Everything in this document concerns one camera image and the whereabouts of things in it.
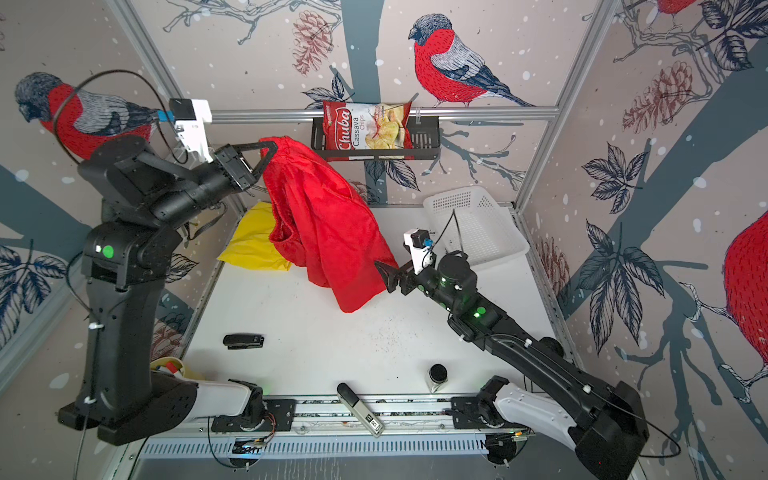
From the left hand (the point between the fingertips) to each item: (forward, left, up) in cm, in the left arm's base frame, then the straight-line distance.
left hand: (269, 143), depth 46 cm
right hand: (-1, -18, -31) cm, 35 cm away
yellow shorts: (+25, +32, -58) cm, 71 cm away
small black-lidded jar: (-22, -30, -52) cm, 64 cm away
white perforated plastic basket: (+38, -51, -60) cm, 88 cm away
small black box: (-9, +25, -61) cm, 67 cm away
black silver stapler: (-31, -15, -57) cm, 67 cm away
